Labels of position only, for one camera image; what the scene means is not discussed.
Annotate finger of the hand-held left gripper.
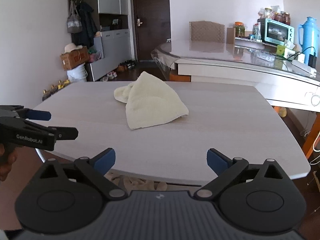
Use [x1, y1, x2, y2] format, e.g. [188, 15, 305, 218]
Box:
[47, 127, 79, 140]
[16, 108, 52, 121]

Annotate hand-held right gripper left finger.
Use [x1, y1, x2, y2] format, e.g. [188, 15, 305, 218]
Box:
[37, 148, 127, 200]

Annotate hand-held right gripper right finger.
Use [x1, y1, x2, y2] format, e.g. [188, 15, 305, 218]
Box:
[194, 148, 292, 200]

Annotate cream white towel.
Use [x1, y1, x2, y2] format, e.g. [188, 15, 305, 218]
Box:
[114, 71, 189, 130]

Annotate person's left hand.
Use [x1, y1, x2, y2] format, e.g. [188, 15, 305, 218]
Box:
[0, 146, 17, 182]

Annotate row of gold-topped bottles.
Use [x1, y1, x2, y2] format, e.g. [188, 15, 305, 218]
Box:
[42, 79, 71, 102]

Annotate beige cloth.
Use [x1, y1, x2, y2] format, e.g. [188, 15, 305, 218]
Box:
[104, 172, 168, 193]

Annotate white bucket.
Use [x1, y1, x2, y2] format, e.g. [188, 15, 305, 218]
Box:
[66, 64, 87, 83]

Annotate brown cardboard box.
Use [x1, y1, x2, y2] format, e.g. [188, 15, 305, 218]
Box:
[60, 46, 90, 71]

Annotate white pink shoes pair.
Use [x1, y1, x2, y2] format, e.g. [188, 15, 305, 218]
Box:
[101, 71, 118, 82]

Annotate cream sun hat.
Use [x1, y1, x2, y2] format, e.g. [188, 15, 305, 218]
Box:
[64, 42, 83, 54]

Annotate white glass-topped dining table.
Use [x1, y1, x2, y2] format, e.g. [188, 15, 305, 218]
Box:
[151, 39, 320, 159]

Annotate orange stool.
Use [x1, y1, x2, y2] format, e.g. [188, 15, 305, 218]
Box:
[169, 71, 192, 82]

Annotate dark shoes pair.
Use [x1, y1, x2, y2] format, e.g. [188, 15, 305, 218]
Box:
[117, 60, 137, 72]

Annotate grey hanging bag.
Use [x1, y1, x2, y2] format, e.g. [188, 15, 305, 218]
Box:
[67, 1, 83, 33]

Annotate black hanging jacket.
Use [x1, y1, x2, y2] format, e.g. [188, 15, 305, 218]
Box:
[76, 1, 98, 49]

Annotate white power strip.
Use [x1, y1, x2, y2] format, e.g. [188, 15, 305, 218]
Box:
[291, 59, 319, 77]

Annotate green tissue box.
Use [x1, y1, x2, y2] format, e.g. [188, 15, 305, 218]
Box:
[276, 41, 295, 55]

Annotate orange lid glass jar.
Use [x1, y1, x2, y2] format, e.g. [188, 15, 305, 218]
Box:
[234, 22, 245, 37]

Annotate grey hallway cabinet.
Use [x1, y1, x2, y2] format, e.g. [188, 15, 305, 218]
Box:
[67, 0, 132, 82]

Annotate teal toaster oven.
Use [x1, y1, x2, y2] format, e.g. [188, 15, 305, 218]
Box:
[257, 18, 295, 46]

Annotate brown wooden door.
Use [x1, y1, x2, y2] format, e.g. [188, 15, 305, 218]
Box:
[131, 0, 172, 62]

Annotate blue thermos jug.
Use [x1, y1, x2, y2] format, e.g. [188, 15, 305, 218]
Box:
[297, 17, 320, 58]

